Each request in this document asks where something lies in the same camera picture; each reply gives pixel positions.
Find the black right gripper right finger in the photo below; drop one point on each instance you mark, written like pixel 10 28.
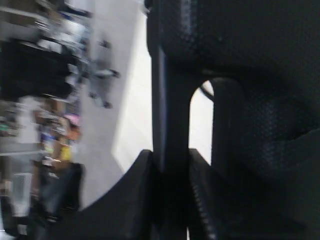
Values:
pixel 259 193

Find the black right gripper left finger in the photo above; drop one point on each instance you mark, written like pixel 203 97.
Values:
pixel 125 212

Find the black plastic carry case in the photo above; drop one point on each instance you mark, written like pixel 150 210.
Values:
pixel 228 75

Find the office chair base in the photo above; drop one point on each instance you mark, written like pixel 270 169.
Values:
pixel 101 75

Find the cluttered storage shelf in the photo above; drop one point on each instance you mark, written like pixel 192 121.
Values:
pixel 44 54

